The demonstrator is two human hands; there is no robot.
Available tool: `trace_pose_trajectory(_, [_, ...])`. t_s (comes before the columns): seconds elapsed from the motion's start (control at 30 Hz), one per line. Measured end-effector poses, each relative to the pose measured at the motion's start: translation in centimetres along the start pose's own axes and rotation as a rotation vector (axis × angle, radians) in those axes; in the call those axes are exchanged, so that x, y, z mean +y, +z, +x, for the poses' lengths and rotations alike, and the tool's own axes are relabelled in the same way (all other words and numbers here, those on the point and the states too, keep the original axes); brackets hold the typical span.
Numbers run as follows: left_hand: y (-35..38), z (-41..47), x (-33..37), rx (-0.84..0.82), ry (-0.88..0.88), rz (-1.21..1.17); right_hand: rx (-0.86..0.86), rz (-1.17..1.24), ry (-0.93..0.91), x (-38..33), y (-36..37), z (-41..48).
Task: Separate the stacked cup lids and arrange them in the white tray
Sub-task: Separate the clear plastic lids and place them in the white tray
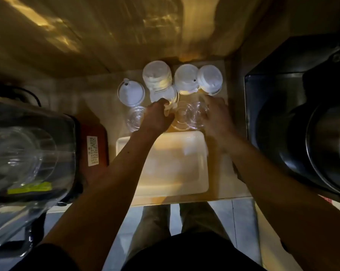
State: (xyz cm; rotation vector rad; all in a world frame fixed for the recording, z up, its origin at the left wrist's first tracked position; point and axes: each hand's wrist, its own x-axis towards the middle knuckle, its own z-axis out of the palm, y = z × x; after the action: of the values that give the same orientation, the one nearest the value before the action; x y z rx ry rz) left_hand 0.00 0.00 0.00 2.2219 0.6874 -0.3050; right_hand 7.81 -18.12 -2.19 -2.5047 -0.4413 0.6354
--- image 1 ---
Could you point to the person's right hand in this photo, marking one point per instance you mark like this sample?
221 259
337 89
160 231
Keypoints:
219 124

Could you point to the person's left hand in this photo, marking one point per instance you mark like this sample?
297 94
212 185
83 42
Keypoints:
157 118

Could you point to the tall stack of white lids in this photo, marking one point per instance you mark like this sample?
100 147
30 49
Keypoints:
157 74

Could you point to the white plastic tray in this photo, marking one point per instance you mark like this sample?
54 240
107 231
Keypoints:
175 166

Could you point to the person's left forearm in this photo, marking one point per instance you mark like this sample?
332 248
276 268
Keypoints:
107 194

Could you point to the person's right forearm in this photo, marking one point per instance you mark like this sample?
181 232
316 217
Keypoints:
285 200

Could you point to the person's grey trousers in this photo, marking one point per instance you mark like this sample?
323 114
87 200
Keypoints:
153 222

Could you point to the person's black shirt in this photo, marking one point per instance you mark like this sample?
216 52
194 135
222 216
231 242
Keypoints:
192 254

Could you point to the steel pot machine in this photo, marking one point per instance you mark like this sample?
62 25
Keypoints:
260 90

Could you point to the steel round pot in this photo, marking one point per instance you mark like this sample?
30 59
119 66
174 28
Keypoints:
328 143

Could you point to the blender with clear cover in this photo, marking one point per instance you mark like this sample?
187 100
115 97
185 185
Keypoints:
45 132

